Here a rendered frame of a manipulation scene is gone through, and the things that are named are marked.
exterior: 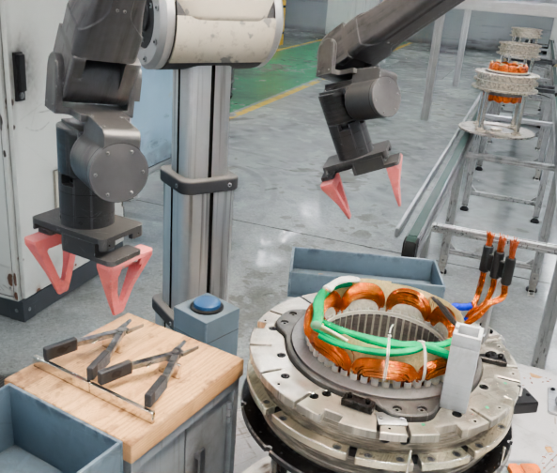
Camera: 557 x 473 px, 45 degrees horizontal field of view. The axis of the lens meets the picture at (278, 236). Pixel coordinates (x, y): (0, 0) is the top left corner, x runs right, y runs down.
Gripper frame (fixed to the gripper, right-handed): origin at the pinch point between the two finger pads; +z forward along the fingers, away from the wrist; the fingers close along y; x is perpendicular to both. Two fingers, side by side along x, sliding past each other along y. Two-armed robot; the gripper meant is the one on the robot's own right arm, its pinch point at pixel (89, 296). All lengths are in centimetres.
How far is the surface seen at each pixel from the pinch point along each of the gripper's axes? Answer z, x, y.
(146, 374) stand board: 9.0, 2.1, 6.6
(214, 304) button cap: 11.0, 24.5, 0.8
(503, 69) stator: 3, 306, -18
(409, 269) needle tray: 11, 56, 20
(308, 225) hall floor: 115, 315, -120
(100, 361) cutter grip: 6.1, -2.3, 3.5
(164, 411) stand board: 9.0, -2.2, 12.5
